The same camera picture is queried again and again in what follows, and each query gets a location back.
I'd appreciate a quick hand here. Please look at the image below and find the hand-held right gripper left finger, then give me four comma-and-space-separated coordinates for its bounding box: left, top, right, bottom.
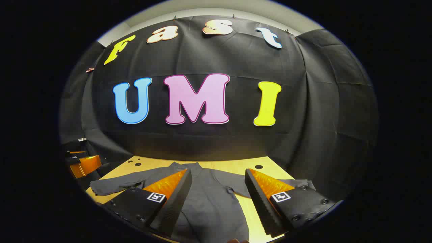
103, 168, 193, 237

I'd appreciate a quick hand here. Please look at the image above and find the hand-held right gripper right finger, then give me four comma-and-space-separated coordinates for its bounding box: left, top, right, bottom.
244, 168, 336, 236

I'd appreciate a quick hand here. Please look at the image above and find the grey collared shirt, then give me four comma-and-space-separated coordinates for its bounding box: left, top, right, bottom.
89, 162, 317, 243

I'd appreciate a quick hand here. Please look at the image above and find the black backdrop cloth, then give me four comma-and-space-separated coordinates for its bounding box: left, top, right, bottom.
60, 15, 379, 203

